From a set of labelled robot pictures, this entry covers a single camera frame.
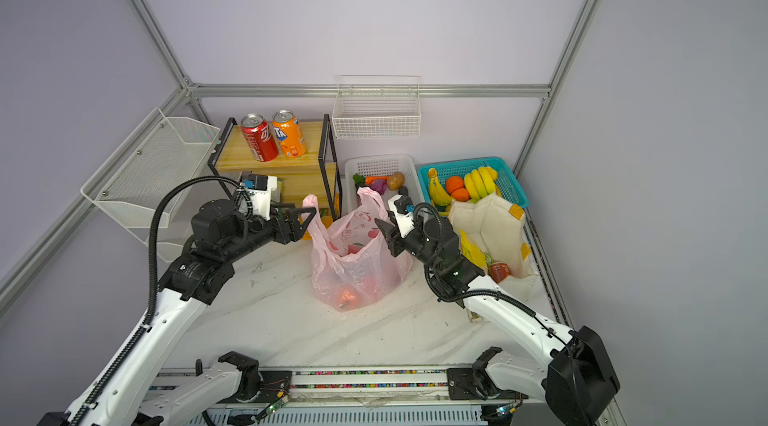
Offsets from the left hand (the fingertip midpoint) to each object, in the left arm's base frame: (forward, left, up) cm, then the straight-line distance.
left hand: (303, 210), depth 67 cm
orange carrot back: (+39, -12, -29) cm, 50 cm away
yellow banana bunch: (+33, -53, -23) cm, 66 cm away
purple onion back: (+35, -16, -27) cm, 47 cm away
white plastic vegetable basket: (+44, -17, -26) cm, 54 cm away
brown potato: (+38, -22, -29) cm, 53 cm away
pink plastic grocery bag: (-5, -10, -16) cm, 20 cm away
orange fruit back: (+37, -45, -29) cm, 65 cm away
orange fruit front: (+31, -46, -28) cm, 62 cm away
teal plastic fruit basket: (+35, -65, -28) cm, 79 cm away
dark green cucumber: (+34, -24, -30) cm, 52 cm away
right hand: (+2, -17, -5) cm, 18 cm away
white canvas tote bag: (+10, -52, -19) cm, 56 cm away
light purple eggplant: (+39, -8, -30) cm, 49 cm away
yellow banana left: (+33, -38, -30) cm, 59 cm away
